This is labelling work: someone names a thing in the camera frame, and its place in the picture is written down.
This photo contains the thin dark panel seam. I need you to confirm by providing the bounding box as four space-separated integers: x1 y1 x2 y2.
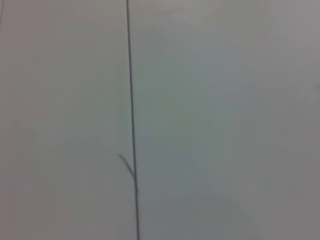
116 0 141 240

